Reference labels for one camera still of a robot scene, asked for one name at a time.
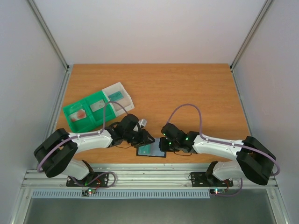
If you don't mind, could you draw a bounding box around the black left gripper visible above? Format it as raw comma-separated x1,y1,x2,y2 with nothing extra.
124,129,156,147

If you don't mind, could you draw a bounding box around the black card holder wallet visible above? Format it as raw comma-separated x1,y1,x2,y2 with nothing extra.
136,138,166,158

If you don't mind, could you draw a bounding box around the teal VIP card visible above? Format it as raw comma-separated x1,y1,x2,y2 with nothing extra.
137,145,151,155

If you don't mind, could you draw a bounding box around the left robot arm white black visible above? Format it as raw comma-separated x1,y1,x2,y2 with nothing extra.
34,114,155,186

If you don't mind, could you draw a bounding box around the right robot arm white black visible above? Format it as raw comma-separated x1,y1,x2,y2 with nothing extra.
159,123,276,186

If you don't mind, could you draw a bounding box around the teal card in white bin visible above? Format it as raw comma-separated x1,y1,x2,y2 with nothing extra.
108,91,124,101

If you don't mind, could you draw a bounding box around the grey card in green bin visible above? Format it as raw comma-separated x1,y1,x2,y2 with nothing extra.
90,99,105,112

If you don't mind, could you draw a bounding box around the red white card in bin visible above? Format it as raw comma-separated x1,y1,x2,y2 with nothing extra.
69,109,86,122

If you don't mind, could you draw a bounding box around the white translucent plastic bin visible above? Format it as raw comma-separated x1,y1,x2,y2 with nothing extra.
102,82,135,112

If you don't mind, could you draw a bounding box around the right small circuit board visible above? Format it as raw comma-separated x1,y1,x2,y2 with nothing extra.
210,188,227,195

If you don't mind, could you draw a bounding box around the small circuit board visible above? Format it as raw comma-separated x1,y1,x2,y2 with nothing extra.
81,189,97,196
210,188,227,195

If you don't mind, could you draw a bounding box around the green plastic sorting bin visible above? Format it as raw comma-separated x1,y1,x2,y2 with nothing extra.
63,91,116,133

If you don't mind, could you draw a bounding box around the left small circuit board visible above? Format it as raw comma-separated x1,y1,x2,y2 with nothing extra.
81,189,97,196

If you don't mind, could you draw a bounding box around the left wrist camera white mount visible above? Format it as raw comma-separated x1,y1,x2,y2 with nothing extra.
134,119,147,132

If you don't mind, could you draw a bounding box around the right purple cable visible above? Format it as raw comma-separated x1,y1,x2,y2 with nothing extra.
167,104,281,177

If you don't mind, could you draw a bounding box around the purple cable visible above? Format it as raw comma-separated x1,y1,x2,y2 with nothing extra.
37,101,129,187
167,104,281,177

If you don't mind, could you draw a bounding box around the aluminium rail front frame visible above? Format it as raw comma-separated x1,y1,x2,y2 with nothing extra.
21,163,278,191

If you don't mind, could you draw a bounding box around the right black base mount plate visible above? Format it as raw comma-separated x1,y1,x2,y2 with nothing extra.
188,172,234,187

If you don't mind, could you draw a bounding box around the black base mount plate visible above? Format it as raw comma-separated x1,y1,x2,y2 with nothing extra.
188,172,234,187
66,172,109,187

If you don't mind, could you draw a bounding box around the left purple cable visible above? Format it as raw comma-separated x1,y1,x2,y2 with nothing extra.
37,101,129,187

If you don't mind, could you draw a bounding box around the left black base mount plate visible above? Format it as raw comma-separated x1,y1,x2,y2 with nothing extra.
66,172,109,187

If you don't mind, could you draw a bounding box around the left aluminium frame post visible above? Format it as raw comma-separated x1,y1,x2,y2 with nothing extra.
26,0,69,71

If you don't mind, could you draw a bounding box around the aluminium frame post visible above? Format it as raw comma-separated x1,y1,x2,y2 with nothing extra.
26,0,69,71
230,0,274,73

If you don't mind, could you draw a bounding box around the grey slotted cable duct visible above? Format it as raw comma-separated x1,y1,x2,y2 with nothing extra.
31,189,210,199

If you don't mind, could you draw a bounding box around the right aluminium frame post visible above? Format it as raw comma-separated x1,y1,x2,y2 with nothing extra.
230,0,274,73

